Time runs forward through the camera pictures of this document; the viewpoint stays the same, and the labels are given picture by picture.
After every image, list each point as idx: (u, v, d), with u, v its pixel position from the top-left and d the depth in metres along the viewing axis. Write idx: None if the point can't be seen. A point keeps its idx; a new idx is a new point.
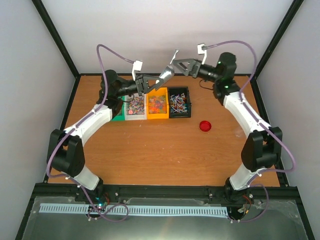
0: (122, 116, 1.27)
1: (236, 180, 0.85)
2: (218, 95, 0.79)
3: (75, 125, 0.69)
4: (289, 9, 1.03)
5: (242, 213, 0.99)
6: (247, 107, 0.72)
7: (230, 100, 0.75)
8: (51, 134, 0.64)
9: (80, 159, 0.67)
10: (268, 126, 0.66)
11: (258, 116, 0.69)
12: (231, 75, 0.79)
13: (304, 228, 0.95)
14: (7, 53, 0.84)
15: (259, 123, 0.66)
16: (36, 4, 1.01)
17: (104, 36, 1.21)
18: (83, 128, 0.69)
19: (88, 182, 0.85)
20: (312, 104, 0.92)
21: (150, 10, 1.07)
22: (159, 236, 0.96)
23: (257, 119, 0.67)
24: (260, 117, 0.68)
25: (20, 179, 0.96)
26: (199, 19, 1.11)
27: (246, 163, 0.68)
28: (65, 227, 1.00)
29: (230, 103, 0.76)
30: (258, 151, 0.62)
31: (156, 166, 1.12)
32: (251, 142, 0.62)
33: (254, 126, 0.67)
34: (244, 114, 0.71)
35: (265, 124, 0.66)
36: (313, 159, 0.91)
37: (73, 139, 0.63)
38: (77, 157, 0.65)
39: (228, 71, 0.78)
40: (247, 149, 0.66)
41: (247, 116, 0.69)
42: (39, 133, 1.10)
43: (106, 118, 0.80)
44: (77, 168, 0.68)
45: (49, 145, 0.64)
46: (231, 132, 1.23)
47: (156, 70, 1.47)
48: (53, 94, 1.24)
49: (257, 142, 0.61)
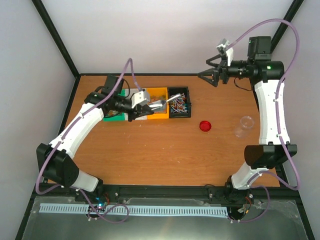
0: (122, 116, 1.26)
1: (237, 178, 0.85)
2: (256, 72, 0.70)
3: (61, 136, 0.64)
4: (290, 8, 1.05)
5: (242, 213, 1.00)
6: (278, 109, 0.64)
7: (264, 92, 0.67)
8: (36, 149, 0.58)
9: (72, 170, 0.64)
10: (286, 141, 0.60)
11: (283, 126, 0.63)
12: (266, 51, 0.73)
13: (304, 228, 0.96)
14: (8, 52, 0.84)
15: (279, 136, 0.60)
16: (36, 4, 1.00)
17: (104, 35, 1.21)
18: (70, 139, 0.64)
19: (87, 183, 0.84)
20: (312, 105, 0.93)
21: (150, 10, 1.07)
22: (159, 236, 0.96)
23: (279, 130, 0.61)
24: (284, 129, 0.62)
25: (20, 179, 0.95)
26: (199, 20, 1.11)
27: (248, 162, 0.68)
28: (65, 227, 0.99)
29: (262, 94, 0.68)
30: (264, 158, 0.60)
31: (156, 166, 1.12)
32: (259, 151, 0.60)
33: (272, 137, 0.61)
34: (268, 116, 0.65)
35: (285, 139, 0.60)
36: (314, 159, 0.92)
37: (60, 155, 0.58)
38: (67, 170, 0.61)
39: (262, 47, 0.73)
40: (253, 153, 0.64)
41: (271, 122, 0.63)
42: (38, 132, 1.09)
43: (98, 118, 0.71)
44: (71, 177, 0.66)
45: (37, 160, 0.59)
46: (231, 132, 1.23)
47: (156, 70, 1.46)
48: (53, 94, 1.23)
49: (266, 153, 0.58)
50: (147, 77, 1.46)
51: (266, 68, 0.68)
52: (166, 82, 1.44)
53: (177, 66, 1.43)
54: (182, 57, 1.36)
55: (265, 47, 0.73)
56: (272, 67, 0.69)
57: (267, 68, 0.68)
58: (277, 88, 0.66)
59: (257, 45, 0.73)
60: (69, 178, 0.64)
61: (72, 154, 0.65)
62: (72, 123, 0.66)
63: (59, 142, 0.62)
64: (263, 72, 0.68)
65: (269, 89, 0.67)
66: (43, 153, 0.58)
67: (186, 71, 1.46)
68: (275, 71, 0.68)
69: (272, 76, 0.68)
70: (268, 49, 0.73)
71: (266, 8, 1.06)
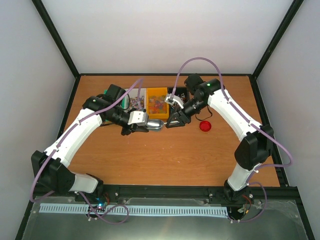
0: None
1: (234, 182, 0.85)
2: (202, 94, 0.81)
3: (56, 145, 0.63)
4: (289, 9, 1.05)
5: (242, 213, 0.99)
6: (235, 106, 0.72)
7: (216, 100, 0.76)
8: (31, 156, 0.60)
9: (68, 178, 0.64)
10: (259, 126, 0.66)
11: (248, 116, 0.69)
12: (200, 81, 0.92)
13: (305, 228, 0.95)
14: (7, 51, 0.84)
15: (251, 124, 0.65)
16: (37, 4, 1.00)
17: (104, 34, 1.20)
18: (66, 146, 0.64)
19: (86, 186, 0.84)
20: (312, 105, 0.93)
21: (150, 9, 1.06)
22: (159, 236, 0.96)
23: (248, 120, 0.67)
24: (250, 118, 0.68)
25: (20, 179, 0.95)
26: (199, 19, 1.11)
27: (243, 165, 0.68)
28: (65, 228, 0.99)
29: (216, 102, 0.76)
30: (254, 153, 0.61)
31: (156, 166, 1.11)
32: (246, 147, 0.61)
33: (246, 128, 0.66)
34: (232, 114, 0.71)
35: (256, 124, 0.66)
36: (314, 159, 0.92)
37: (54, 164, 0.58)
38: (62, 178, 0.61)
39: (195, 81, 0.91)
40: (243, 153, 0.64)
41: (236, 116, 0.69)
42: (38, 133, 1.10)
43: (96, 125, 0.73)
44: (66, 185, 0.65)
45: (33, 167, 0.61)
46: (231, 132, 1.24)
47: (157, 70, 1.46)
48: (53, 94, 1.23)
49: (252, 145, 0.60)
50: (148, 77, 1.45)
51: (206, 87, 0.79)
52: (167, 81, 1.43)
53: (177, 66, 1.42)
54: (182, 57, 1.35)
55: (197, 80, 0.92)
56: (210, 84, 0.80)
57: (207, 87, 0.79)
58: (224, 94, 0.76)
59: (190, 82, 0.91)
60: (64, 186, 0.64)
61: (68, 163, 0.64)
62: (69, 130, 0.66)
63: (54, 151, 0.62)
64: (207, 91, 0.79)
65: (218, 97, 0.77)
66: (38, 161, 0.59)
67: (187, 71, 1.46)
68: (214, 86, 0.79)
69: (215, 89, 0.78)
70: (200, 80, 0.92)
71: (266, 7, 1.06)
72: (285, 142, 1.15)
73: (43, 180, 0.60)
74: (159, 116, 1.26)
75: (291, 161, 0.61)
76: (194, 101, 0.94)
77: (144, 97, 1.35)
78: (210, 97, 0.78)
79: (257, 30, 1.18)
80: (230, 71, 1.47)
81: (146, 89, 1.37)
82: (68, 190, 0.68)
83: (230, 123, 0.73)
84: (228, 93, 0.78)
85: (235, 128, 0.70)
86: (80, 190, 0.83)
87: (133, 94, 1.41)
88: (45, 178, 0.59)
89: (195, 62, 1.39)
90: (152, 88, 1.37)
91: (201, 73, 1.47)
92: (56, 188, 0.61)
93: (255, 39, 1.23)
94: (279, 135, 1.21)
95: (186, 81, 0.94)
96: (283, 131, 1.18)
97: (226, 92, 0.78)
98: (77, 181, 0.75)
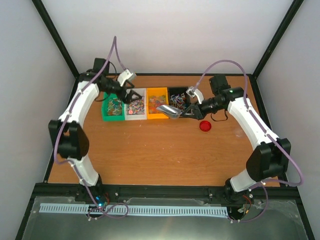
0: (122, 116, 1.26)
1: (237, 183, 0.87)
2: (223, 99, 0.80)
3: (68, 110, 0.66)
4: (289, 9, 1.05)
5: (242, 213, 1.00)
6: (254, 115, 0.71)
7: (236, 106, 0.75)
8: (48, 126, 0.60)
9: (84, 142, 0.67)
10: (275, 138, 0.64)
11: (266, 126, 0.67)
12: (226, 84, 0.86)
13: (305, 228, 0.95)
14: (7, 51, 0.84)
15: (267, 134, 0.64)
16: (36, 4, 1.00)
17: (104, 34, 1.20)
18: (77, 111, 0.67)
19: (90, 176, 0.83)
20: (312, 104, 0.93)
21: (149, 10, 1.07)
22: (159, 236, 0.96)
23: (264, 130, 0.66)
24: (268, 128, 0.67)
25: (20, 179, 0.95)
26: (199, 19, 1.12)
27: (251, 173, 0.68)
28: (65, 228, 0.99)
29: (236, 109, 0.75)
30: (265, 162, 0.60)
31: (156, 166, 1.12)
32: (258, 155, 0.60)
33: (262, 137, 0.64)
34: (250, 122, 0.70)
35: (273, 135, 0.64)
36: (314, 159, 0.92)
37: (72, 125, 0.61)
38: (82, 140, 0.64)
39: (220, 83, 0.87)
40: (254, 161, 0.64)
41: (254, 126, 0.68)
42: (38, 133, 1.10)
43: (94, 95, 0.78)
44: (84, 148, 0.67)
45: (50, 136, 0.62)
46: (231, 132, 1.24)
47: (156, 70, 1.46)
48: (53, 93, 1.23)
49: (264, 155, 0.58)
50: (147, 77, 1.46)
51: (228, 93, 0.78)
52: (166, 81, 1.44)
53: (176, 66, 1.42)
54: (182, 57, 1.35)
55: (223, 81, 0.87)
56: (233, 90, 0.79)
57: (229, 93, 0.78)
58: (245, 102, 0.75)
59: (215, 82, 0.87)
60: (84, 151, 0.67)
61: (82, 123, 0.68)
62: (74, 98, 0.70)
63: (68, 115, 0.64)
64: (228, 97, 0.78)
65: (238, 104, 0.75)
66: (56, 127, 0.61)
67: (187, 70, 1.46)
68: (237, 93, 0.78)
69: (236, 96, 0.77)
70: (226, 82, 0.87)
71: (266, 7, 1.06)
72: None
73: (63, 147, 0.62)
74: (159, 115, 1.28)
75: (298, 184, 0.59)
76: (212, 100, 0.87)
77: (144, 96, 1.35)
78: (230, 103, 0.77)
79: (257, 30, 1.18)
80: (230, 71, 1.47)
81: (145, 89, 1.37)
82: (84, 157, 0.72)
83: (246, 131, 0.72)
84: (250, 101, 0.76)
85: (250, 137, 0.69)
86: (83, 181, 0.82)
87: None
88: (65, 144, 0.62)
89: (195, 62, 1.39)
90: (152, 88, 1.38)
91: (200, 73, 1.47)
92: (78, 152, 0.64)
93: (255, 39, 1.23)
94: (279, 135, 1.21)
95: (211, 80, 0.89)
96: (283, 131, 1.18)
97: (248, 100, 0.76)
98: (83, 167, 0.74)
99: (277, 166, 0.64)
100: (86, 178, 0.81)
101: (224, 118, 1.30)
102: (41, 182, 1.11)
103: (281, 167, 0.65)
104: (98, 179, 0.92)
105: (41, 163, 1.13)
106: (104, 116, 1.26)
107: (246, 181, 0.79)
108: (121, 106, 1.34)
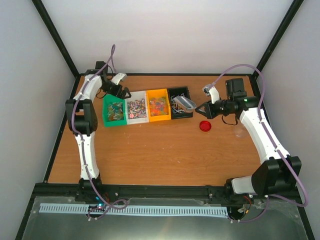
0: (123, 121, 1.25)
1: (238, 184, 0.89)
2: (236, 107, 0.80)
3: (81, 92, 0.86)
4: (290, 9, 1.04)
5: (242, 213, 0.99)
6: (266, 128, 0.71)
7: (249, 117, 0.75)
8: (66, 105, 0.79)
9: (95, 120, 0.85)
10: (285, 155, 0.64)
11: (276, 140, 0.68)
12: (243, 91, 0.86)
13: (304, 228, 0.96)
14: (7, 51, 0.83)
15: (277, 150, 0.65)
16: (36, 4, 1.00)
17: (104, 34, 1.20)
18: (87, 93, 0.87)
19: (93, 165, 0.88)
20: (312, 104, 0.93)
21: (150, 10, 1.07)
22: (159, 236, 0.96)
23: (275, 145, 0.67)
24: (278, 142, 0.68)
25: (20, 179, 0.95)
26: (199, 19, 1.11)
27: (256, 187, 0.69)
28: (65, 228, 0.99)
29: (248, 120, 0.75)
30: (271, 178, 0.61)
31: (156, 166, 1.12)
32: (265, 171, 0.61)
33: (271, 152, 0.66)
34: (260, 134, 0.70)
35: (283, 152, 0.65)
36: (313, 159, 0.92)
37: (85, 102, 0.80)
38: (93, 117, 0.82)
39: (237, 88, 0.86)
40: (260, 176, 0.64)
41: (264, 139, 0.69)
42: (38, 133, 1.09)
43: (99, 85, 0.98)
44: (95, 124, 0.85)
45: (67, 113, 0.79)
46: (231, 132, 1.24)
47: (156, 70, 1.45)
48: (53, 93, 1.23)
49: (271, 171, 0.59)
50: (147, 77, 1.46)
51: (243, 102, 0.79)
52: (166, 82, 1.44)
53: (176, 66, 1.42)
54: (182, 57, 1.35)
55: (240, 87, 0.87)
56: (248, 100, 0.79)
57: (243, 102, 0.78)
58: (258, 113, 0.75)
59: (232, 86, 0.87)
60: (94, 127, 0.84)
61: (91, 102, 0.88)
62: (84, 84, 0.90)
63: (80, 95, 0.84)
64: (242, 106, 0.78)
65: (251, 114, 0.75)
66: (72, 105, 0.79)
67: (186, 70, 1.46)
68: (252, 102, 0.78)
69: (251, 106, 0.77)
70: (242, 88, 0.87)
71: (267, 8, 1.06)
72: (284, 142, 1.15)
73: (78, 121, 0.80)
74: (160, 117, 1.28)
75: (305, 205, 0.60)
76: (224, 103, 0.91)
77: (144, 99, 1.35)
78: (243, 112, 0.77)
79: (257, 30, 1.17)
80: (230, 71, 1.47)
81: (145, 91, 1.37)
82: (93, 136, 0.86)
83: (255, 142, 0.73)
84: (263, 112, 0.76)
85: (260, 150, 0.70)
86: (85, 169, 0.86)
87: (133, 97, 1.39)
88: (80, 120, 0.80)
89: (195, 62, 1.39)
90: (151, 91, 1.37)
91: (200, 73, 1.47)
92: (89, 126, 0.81)
93: (255, 39, 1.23)
94: (279, 135, 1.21)
95: (229, 83, 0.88)
96: (283, 131, 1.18)
97: (262, 111, 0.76)
98: (89, 149, 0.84)
99: (283, 184, 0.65)
100: (89, 165, 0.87)
101: (234, 123, 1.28)
102: (41, 182, 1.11)
103: (287, 185, 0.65)
104: (97, 178, 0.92)
105: (41, 163, 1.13)
106: (105, 122, 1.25)
107: (248, 189, 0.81)
108: (121, 110, 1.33)
